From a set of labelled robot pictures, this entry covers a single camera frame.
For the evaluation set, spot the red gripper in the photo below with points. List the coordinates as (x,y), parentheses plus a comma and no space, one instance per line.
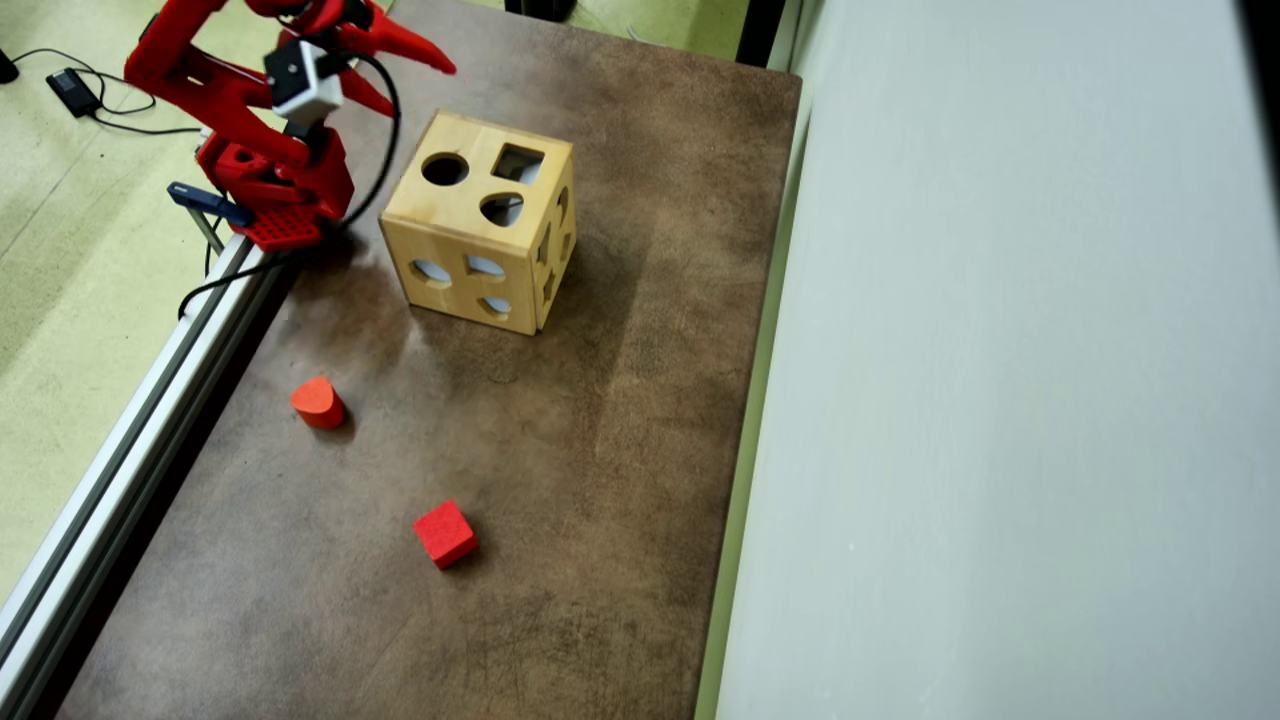
(372,35)

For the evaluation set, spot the red robot arm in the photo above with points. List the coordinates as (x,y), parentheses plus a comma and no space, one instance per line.
(270,170)

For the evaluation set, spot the wooden shape sorter box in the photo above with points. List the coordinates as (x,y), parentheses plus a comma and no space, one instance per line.
(470,250)

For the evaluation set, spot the black object on floor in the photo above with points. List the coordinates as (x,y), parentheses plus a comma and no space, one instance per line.
(540,8)

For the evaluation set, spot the blue table clamp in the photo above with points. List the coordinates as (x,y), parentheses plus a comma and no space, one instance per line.
(208,203)

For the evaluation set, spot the black power adapter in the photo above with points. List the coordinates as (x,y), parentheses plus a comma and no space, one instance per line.
(73,91)

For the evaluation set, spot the orange rounded triangle block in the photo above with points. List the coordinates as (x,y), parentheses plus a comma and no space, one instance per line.
(318,402)

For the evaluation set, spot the small black floor object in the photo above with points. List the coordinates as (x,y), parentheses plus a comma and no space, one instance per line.
(6,68)

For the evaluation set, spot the red wooden cube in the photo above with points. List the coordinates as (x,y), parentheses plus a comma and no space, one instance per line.
(445,533)

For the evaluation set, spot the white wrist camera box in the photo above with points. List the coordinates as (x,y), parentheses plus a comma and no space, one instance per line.
(303,85)

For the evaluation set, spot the dark vertical post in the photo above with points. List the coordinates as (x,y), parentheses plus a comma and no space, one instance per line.
(760,30)

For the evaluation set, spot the aluminium profile rail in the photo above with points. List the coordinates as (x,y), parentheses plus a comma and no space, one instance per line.
(130,440)

